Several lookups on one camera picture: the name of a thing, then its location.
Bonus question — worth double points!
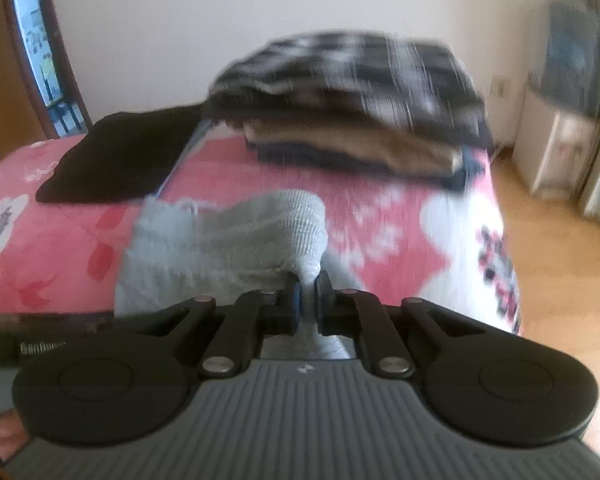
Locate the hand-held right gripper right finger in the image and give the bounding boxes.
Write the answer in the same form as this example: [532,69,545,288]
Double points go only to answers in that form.
[314,270,488,381]

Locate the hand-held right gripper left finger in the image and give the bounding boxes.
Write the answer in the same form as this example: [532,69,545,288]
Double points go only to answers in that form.
[142,280,302,380]

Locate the person's left hand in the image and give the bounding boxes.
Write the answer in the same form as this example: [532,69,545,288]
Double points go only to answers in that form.
[0,407,31,463]

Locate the navy folded garment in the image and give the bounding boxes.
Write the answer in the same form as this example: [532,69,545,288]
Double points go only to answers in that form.
[245,142,486,196]

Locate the pink floral blanket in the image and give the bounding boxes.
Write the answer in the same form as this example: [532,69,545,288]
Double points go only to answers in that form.
[0,130,523,336]

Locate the tan folded garment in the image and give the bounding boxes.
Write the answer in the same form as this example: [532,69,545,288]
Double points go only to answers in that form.
[242,120,465,177]

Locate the black folded garment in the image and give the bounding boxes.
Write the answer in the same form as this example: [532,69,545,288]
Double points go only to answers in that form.
[36,104,206,206]

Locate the plaid folded shirt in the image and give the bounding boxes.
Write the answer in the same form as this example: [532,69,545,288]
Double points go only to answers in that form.
[207,32,496,151]

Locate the white water dispenser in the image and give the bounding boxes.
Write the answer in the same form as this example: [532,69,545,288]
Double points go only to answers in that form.
[511,85,600,203]

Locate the wooden door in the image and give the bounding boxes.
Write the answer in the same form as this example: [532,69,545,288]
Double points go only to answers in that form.
[0,0,46,171]

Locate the dark wooden door frame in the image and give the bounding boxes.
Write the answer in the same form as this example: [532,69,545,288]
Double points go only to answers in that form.
[0,0,93,136]

